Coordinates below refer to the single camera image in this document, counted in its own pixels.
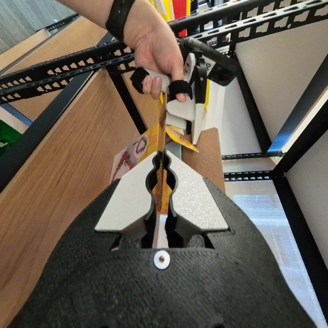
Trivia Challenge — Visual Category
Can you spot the black metal shelf rack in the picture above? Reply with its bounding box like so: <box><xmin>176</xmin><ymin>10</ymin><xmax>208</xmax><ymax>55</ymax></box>
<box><xmin>0</xmin><ymin>0</ymin><xmax>328</xmax><ymax>295</ymax></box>

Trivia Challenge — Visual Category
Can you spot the green plastic bin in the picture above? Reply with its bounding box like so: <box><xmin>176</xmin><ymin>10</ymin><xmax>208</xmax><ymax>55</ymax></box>
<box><xmin>0</xmin><ymin>119</ymin><xmax>23</xmax><ymax>159</ymax></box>

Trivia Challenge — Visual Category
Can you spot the white shelf board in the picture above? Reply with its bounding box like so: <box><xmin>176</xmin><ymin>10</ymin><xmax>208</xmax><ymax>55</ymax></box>
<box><xmin>234</xmin><ymin>19</ymin><xmax>328</xmax><ymax>146</ymax></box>
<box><xmin>284</xmin><ymin>151</ymin><xmax>328</xmax><ymax>259</ymax></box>

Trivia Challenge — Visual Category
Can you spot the yellow plastic bin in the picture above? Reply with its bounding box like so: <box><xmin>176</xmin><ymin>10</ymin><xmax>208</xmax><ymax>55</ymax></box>
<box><xmin>151</xmin><ymin>0</ymin><xmax>175</xmax><ymax>22</ymax></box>

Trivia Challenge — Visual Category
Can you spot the person's left forearm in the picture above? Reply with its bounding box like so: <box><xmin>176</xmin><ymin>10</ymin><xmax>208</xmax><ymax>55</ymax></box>
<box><xmin>55</xmin><ymin>0</ymin><xmax>121</xmax><ymax>29</ymax></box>

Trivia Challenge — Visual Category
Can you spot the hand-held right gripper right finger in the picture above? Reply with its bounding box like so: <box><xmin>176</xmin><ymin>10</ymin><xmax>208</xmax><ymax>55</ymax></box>
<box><xmin>164</xmin><ymin>150</ymin><xmax>229</xmax><ymax>246</ymax></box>

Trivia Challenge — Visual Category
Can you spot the yellow and white toy box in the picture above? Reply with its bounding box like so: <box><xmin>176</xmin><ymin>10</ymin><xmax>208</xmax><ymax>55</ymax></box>
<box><xmin>110</xmin><ymin>92</ymin><xmax>226</xmax><ymax>214</ymax></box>

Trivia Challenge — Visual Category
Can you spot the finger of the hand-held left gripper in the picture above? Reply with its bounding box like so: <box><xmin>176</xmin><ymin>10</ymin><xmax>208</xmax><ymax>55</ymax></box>
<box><xmin>185</xmin><ymin>102</ymin><xmax>208</xmax><ymax>145</ymax></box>

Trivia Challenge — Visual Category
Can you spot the black wristband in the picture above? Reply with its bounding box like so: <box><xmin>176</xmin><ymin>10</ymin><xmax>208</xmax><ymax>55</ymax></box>
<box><xmin>105</xmin><ymin>0</ymin><xmax>141</xmax><ymax>43</ymax></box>

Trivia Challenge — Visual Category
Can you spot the person's left hand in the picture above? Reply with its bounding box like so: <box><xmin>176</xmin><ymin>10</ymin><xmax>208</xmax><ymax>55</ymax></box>
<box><xmin>123</xmin><ymin>5</ymin><xmax>190</xmax><ymax>103</ymax></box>

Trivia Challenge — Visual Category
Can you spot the stack of yellow red bins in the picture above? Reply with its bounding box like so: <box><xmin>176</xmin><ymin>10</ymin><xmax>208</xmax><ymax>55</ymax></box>
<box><xmin>174</xmin><ymin>0</ymin><xmax>191</xmax><ymax>37</ymax></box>

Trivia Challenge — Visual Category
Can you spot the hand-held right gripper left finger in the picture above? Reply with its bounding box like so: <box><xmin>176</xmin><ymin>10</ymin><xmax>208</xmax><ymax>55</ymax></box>
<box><xmin>94</xmin><ymin>151</ymin><xmax>163</xmax><ymax>248</ymax></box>

